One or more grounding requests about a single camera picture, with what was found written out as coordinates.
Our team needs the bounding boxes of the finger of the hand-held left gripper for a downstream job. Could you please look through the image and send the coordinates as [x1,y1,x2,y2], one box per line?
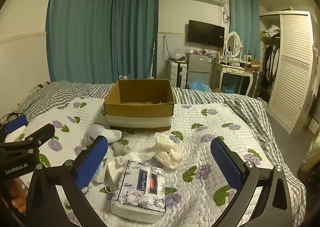
[24,124,56,146]
[0,115,29,140]

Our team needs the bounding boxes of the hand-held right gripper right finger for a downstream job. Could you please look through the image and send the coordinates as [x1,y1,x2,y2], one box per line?
[210,137,293,227]

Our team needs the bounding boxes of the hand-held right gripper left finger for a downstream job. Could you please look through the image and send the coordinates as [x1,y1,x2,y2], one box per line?
[25,135,109,227]

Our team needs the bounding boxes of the face mask packet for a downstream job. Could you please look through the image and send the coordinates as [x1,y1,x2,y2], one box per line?
[93,159,110,184]

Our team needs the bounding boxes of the large white sock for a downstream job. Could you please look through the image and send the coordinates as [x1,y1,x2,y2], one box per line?
[89,123,124,143]

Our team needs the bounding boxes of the small white sock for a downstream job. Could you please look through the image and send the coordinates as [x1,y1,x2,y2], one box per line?
[112,140,133,158]

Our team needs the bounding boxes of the white tissue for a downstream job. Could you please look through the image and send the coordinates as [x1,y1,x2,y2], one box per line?
[104,151,157,169]

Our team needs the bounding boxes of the floral tissue pack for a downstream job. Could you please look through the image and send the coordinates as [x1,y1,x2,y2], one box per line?
[110,159,167,224]

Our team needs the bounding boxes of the cream cloth bundle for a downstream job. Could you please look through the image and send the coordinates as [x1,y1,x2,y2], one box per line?
[153,132,183,170]

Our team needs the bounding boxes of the cardboard box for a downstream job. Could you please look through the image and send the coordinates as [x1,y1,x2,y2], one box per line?
[103,79,175,133]

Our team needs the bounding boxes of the person's left hand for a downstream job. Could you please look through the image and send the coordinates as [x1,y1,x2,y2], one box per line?
[8,179,28,208]

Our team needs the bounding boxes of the floral quilt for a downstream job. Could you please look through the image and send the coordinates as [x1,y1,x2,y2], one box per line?
[19,96,300,227]

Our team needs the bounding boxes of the grey checked blanket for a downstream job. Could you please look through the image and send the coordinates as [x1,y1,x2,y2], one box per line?
[10,81,307,227]

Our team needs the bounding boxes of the blue basket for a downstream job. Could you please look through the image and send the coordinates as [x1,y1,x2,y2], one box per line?
[221,82,237,95]

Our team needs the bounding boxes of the blue plastic bags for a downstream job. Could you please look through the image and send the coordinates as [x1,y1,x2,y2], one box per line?
[186,80,213,93]

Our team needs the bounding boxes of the white dressing table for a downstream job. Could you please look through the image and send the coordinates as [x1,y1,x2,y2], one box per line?
[212,60,254,97]

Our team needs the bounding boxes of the grey small fridge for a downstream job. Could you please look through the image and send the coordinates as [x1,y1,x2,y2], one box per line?
[186,53,214,89]

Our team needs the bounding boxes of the white ribbed suitcase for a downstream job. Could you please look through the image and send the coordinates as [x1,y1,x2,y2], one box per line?
[170,61,188,89]

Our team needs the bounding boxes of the wide teal curtain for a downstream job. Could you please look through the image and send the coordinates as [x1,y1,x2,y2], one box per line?
[46,0,118,85]

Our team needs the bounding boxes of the hanging clothes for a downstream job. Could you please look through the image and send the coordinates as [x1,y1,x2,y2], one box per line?
[262,44,281,86]

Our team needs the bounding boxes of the white louvred wardrobe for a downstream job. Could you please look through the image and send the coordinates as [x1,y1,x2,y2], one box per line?
[259,11,318,135]

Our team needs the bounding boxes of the white mop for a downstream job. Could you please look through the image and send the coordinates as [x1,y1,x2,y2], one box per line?
[149,41,157,81]

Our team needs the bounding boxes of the clear plastic bag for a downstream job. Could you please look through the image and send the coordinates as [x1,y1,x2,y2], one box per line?
[174,47,188,62]

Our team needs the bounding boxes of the white oval mirror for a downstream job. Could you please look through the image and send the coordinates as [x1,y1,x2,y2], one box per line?
[224,31,243,59]

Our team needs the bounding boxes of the teal corner curtain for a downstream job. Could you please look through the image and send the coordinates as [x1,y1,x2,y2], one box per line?
[111,0,160,85]

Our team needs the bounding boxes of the narrow teal curtain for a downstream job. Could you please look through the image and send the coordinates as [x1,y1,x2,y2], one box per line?
[228,0,261,61]

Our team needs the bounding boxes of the black hanging wall cable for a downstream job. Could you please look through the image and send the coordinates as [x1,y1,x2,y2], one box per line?
[162,35,173,63]

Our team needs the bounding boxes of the black wall television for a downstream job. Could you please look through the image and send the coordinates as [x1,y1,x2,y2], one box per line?
[187,19,226,48]

